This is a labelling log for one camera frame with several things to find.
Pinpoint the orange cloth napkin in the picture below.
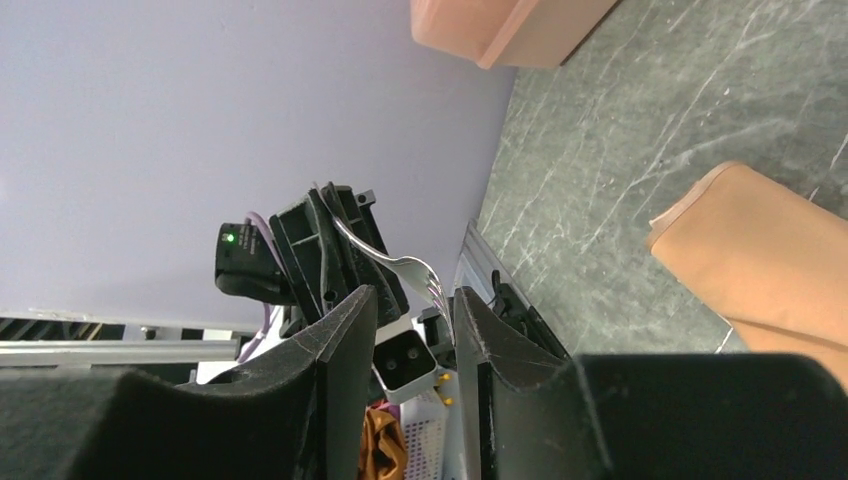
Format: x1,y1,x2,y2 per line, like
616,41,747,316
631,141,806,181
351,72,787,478
646,162,847,384

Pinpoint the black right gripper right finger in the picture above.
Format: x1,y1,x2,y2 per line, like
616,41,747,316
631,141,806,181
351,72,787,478
453,287,847,479

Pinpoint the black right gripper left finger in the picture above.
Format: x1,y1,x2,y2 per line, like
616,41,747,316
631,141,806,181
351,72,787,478
1,286,377,479

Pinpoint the white perforated basket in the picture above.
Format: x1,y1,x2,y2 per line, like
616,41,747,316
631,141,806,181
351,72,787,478
400,389,449,480

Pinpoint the brown cloth bundle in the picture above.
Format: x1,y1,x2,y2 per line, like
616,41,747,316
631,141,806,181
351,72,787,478
358,408,408,480

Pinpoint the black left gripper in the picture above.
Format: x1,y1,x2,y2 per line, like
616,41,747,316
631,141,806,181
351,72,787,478
268,183,410,327

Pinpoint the grey power connector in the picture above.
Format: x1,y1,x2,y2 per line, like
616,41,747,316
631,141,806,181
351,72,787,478
372,330,438,405

